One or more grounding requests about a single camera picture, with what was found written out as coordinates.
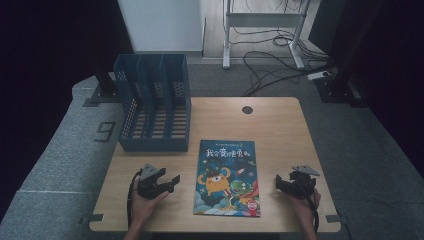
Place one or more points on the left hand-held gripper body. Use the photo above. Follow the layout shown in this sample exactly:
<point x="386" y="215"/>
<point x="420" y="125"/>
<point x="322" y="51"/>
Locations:
<point x="150" y="186"/>

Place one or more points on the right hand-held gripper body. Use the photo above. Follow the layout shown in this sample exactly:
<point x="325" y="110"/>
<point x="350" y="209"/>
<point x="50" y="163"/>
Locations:
<point x="303" y="185"/>

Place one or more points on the colourful cartoon picture book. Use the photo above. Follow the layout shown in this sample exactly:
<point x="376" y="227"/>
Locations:
<point x="226" y="180"/>

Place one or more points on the person's left hand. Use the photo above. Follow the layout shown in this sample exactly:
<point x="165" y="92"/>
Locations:
<point x="145" y="208"/>

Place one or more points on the person's right hand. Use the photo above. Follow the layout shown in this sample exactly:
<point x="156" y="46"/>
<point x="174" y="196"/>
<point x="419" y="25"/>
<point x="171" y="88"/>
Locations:
<point x="305" y="208"/>

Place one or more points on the blue plastic file rack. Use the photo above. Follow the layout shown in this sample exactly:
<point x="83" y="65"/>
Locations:
<point x="155" y="133"/>

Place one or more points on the round dark table grommet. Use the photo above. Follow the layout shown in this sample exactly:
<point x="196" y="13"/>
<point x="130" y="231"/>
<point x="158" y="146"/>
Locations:
<point x="247" y="110"/>

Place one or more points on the black metal stand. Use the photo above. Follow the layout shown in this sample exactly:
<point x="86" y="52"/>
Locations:
<point x="340" y="86"/>
<point x="105" y="86"/>

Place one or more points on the white power strip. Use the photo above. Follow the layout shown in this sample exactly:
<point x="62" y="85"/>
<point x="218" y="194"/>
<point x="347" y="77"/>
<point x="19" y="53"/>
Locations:
<point x="318" y="75"/>

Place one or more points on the white partition panel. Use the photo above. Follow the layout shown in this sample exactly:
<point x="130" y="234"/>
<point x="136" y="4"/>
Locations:
<point x="160" y="23"/>

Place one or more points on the dark curtain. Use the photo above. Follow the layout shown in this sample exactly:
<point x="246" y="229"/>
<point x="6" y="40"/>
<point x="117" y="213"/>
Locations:
<point x="400" y="66"/>
<point x="40" y="66"/>

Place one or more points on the grey metal table bracket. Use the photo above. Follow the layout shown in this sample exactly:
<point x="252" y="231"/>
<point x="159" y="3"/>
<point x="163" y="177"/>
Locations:
<point x="335" y="218"/>

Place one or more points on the white metal desk frame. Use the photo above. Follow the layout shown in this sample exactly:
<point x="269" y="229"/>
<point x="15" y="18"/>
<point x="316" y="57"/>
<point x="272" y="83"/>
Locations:
<point x="263" y="20"/>

